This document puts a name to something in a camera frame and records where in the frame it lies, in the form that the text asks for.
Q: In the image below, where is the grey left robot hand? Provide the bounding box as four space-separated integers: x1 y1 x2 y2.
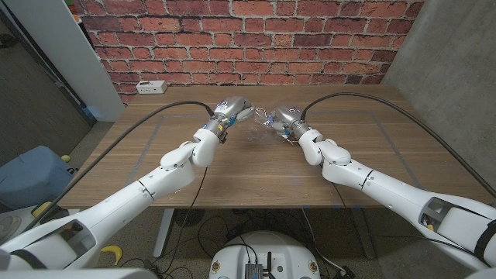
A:
204 95 257 137

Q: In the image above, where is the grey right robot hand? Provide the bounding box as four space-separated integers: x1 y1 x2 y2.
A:
269 106 312 140

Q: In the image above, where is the clear cellophane sheet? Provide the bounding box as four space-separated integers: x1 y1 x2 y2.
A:
243 107 290 145

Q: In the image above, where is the small grey electronics box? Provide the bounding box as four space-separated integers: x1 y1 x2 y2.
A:
243 263 264 279

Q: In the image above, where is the red brick printed backdrop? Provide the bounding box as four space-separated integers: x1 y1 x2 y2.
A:
71 0 425 105

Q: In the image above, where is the white power strip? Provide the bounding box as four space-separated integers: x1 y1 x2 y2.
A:
135 80 168 95

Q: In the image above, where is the black round floor fan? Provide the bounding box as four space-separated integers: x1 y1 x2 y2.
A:
173 208 205 229

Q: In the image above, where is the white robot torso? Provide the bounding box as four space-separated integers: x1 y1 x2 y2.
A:
208 231 322 279

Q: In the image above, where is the grey table leg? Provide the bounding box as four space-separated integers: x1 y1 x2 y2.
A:
350 208 377 260

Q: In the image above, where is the white table leg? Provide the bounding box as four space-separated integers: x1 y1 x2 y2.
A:
153 208 175 259

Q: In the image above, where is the black power adapter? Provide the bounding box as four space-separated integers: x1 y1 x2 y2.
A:
336 265 356 279

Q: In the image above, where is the white partition panel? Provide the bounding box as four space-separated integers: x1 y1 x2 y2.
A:
5 0 126 123

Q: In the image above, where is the black object with yellow pads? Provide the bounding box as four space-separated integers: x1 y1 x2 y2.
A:
30 200 59 220

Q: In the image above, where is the white floor platform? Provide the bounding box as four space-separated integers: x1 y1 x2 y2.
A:
0 205 81 245

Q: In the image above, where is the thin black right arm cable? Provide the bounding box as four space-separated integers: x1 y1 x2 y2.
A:
332 181 477 257

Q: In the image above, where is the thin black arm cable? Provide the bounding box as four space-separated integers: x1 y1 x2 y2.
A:
332 181 477 257
160 167 209 277

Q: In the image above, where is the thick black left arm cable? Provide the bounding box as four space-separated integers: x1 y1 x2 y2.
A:
22 100 216 233

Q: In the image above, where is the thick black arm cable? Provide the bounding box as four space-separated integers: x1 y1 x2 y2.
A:
22 100 216 233
300 91 496 199

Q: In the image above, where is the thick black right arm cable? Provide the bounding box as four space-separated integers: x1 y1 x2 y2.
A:
300 91 496 199

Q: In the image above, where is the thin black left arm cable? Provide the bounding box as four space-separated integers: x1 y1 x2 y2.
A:
160 167 209 277

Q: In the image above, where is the white floor cable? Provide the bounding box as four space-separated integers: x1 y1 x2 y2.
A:
301 208 346 272

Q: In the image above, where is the black metal door frame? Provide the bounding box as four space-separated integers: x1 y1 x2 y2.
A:
0 7 98 127

